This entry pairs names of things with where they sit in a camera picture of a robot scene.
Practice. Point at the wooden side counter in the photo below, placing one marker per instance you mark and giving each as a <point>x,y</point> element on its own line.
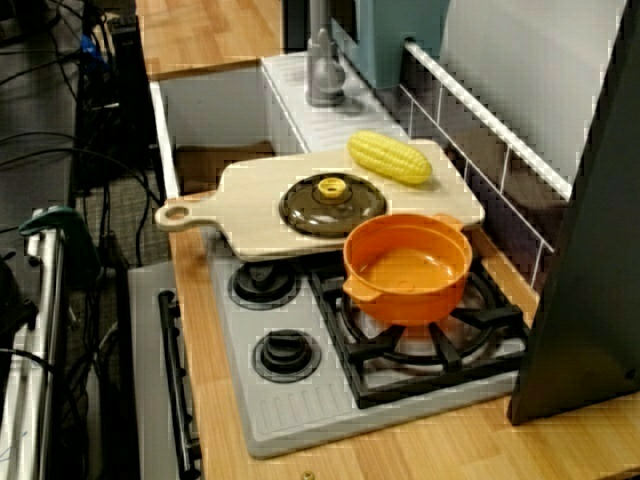
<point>200,30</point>

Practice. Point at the wooden kitchen countertop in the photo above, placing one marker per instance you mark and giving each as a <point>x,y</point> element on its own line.
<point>450,450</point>

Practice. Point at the dark tile backsplash white rail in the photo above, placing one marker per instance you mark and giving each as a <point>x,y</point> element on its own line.
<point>500,200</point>

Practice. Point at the white sink basin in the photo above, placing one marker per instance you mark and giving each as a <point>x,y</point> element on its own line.
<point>215,110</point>

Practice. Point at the white oven cabinet front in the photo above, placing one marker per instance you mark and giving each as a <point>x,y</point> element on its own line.
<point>150,400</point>

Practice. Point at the black computer tower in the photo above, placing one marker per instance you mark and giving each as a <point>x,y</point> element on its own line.
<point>130,100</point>

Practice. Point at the orange toy pot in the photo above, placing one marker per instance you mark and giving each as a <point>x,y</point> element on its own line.
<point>410,300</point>

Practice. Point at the light wooden cutting board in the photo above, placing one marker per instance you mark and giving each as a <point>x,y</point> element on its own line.
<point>250,215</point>

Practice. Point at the yellow toy corn cob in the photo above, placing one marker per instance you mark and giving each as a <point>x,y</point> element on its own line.
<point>390,157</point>

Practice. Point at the green clamp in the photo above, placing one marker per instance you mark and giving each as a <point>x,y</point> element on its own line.
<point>60,217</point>

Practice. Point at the teal blue box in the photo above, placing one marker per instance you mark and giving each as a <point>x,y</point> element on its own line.
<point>385,45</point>

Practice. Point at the dark glass lid yellow knob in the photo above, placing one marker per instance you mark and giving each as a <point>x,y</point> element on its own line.
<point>310,217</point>

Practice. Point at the grey toy faucet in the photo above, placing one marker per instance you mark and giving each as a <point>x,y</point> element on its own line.
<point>325,75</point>

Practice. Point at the aluminium frame rail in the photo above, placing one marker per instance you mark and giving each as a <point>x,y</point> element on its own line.
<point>45,300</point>

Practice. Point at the black burner grate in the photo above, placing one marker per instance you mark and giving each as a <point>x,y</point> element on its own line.
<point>500,316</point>

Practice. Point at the black stove knob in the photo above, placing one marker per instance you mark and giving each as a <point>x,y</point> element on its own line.
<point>262,287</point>
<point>285,356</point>

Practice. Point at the grey stove top plate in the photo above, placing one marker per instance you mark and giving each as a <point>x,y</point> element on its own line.
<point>300,410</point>

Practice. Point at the black slanted panel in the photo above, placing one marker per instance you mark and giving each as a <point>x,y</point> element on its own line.
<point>580,300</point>

